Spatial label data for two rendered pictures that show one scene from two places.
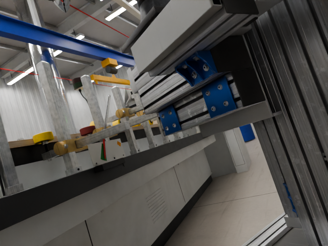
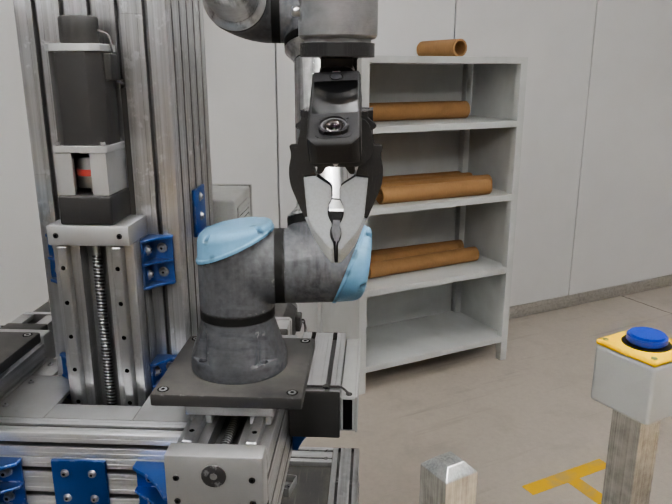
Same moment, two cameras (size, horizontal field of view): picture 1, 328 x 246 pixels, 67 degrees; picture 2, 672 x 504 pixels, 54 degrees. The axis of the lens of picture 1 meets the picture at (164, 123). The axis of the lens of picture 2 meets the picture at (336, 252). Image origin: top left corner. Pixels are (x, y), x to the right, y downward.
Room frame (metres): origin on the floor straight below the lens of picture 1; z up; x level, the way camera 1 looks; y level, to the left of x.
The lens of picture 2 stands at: (1.43, 0.62, 1.49)
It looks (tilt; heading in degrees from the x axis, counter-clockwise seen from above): 15 degrees down; 218
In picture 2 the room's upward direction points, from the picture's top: straight up
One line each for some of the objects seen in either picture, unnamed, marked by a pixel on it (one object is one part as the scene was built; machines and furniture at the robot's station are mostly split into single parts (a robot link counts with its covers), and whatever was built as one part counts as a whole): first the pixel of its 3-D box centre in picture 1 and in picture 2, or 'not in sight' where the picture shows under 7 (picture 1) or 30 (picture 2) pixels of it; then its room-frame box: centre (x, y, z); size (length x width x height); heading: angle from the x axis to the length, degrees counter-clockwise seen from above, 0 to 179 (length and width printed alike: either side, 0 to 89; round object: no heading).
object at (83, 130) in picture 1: (90, 137); not in sight; (1.29, 0.39, 0.85); 0.08 x 0.08 x 0.11
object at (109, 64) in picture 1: (111, 69); not in sight; (6.28, 0.86, 2.95); 0.34 x 0.26 x 0.49; 154
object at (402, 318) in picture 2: not in sight; (416, 217); (-1.39, -1.04, 0.78); 0.90 x 0.45 x 1.55; 154
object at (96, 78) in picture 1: (114, 80); not in sight; (6.28, 0.86, 2.65); 1.70 x 0.09 x 0.32; 154
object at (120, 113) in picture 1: (125, 113); not in sight; (1.46, 0.20, 0.95); 0.14 x 0.06 x 0.05; 158
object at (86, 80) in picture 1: (98, 121); not in sight; (1.21, 0.30, 0.91); 0.04 x 0.04 x 0.48; 68
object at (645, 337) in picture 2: not in sight; (646, 340); (0.74, 0.49, 1.22); 0.04 x 0.04 x 0.02
